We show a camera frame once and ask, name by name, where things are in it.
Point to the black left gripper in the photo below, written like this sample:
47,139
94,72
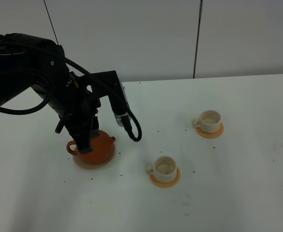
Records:
80,116

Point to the brown clay teapot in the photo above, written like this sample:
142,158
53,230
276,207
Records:
102,146

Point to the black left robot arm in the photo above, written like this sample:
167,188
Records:
40,64

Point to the beige round teapot saucer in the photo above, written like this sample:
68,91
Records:
95,167

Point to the orange coaster near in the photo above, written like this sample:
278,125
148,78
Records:
166,185

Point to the orange coaster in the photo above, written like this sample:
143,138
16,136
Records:
166,185
211,135

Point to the white teacup near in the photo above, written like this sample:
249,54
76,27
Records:
164,169

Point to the white teacup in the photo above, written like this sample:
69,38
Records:
209,121
164,169

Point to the white teacup far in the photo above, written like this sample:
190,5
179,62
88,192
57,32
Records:
209,121

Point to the orange coaster far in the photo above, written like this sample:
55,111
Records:
211,135

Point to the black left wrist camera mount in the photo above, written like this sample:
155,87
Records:
108,84

